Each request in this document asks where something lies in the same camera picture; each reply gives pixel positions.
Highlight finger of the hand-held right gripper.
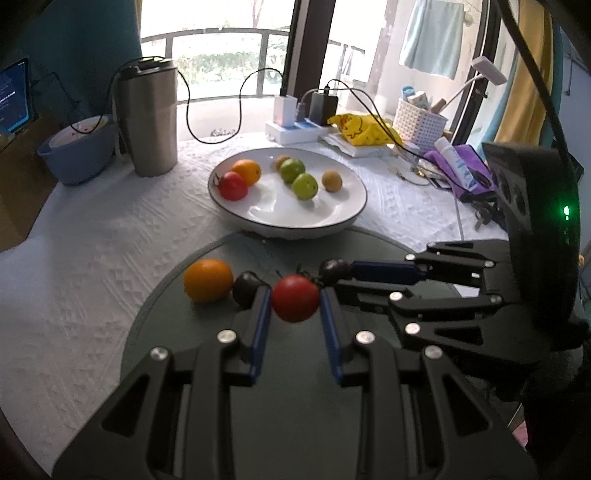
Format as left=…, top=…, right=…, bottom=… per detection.
left=351, top=239, right=509, bottom=297
left=332, top=285, right=523, bottom=370

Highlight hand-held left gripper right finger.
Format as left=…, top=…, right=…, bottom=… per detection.
left=320, top=287, right=539, bottom=480

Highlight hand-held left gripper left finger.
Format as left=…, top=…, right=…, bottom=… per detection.
left=52, top=286, right=273, bottom=480

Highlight dark purple cherry tomato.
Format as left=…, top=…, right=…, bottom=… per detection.
left=318, top=259, right=354, bottom=287
left=231, top=271, right=273, bottom=309

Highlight red cherry tomato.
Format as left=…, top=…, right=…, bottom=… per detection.
left=217, top=172, right=249, bottom=201
left=271, top=274, right=321, bottom=323

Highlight orange cherry tomato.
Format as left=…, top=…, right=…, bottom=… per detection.
left=231, top=159, right=262, bottom=186
left=183, top=259, right=234, bottom=304

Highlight round grey glass board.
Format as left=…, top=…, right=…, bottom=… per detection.
left=121, top=226, right=532, bottom=480

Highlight white plate with dark rim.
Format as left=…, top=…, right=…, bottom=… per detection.
left=208, top=147, right=369, bottom=240

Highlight green cherry tomato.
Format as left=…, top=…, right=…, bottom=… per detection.
left=292, top=173, right=319, bottom=200
left=280, top=158, right=306, bottom=183

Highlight black keys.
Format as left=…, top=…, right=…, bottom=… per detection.
left=473, top=203, right=507, bottom=232

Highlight white tube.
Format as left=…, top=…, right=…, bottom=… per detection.
left=434, top=137, right=478, bottom=191

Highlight purple pouch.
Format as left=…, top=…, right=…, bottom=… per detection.
left=422, top=144, right=499, bottom=201

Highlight white flat packet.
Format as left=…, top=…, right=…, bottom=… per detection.
left=323, top=131, right=402, bottom=158

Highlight yellow curtain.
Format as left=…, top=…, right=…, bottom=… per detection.
left=494, top=14, right=555, bottom=144

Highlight yellow plastic bag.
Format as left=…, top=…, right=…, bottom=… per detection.
left=328, top=113, right=404, bottom=146

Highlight white woven basket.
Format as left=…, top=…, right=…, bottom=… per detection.
left=393, top=98, right=450, bottom=141

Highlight white power strip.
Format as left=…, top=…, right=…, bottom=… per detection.
left=265, top=119, right=342, bottom=144

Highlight white desk lamp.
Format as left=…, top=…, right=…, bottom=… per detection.
left=445, top=56, right=509, bottom=144

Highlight black charger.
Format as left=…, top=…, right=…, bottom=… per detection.
left=308, top=91, right=339, bottom=125

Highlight bottles in basket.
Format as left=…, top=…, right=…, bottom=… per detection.
left=401, top=85, right=446, bottom=114

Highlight white charger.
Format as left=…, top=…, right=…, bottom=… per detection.
left=274, top=95, right=297, bottom=127

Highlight light blue towel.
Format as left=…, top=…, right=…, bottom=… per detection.
left=399, top=0, right=465, bottom=79

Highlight stainless steel tumbler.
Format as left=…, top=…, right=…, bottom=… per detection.
left=113, top=58, right=180, bottom=177

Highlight blue plastic bowl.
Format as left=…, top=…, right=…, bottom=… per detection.
left=38, top=114, right=118, bottom=186

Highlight white and pink bowl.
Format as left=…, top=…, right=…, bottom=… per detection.
left=48, top=115, right=114, bottom=148

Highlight cardboard box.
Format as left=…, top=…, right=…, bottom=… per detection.
left=0, top=113, right=63, bottom=252

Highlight balcony railing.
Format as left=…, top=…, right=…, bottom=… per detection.
left=141, top=28, right=365, bottom=100

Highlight tablet with lit screen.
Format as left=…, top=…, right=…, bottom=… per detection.
left=0, top=56, right=40, bottom=139

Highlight teal curtain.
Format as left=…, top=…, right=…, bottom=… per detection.
left=18, top=0, right=144, bottom=130

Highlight black cable of black charger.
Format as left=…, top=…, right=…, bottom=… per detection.
left=302, top=79, right=458, bottom=178

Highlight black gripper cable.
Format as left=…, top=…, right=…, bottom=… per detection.
left=494, top=0, right=572, bottom=153

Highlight dark door frame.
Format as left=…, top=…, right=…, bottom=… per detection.
left=281, top=0, right=335, bottom=100

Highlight black charging cable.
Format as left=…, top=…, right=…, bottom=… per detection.
left=30, top=58, right=284, bottom=145

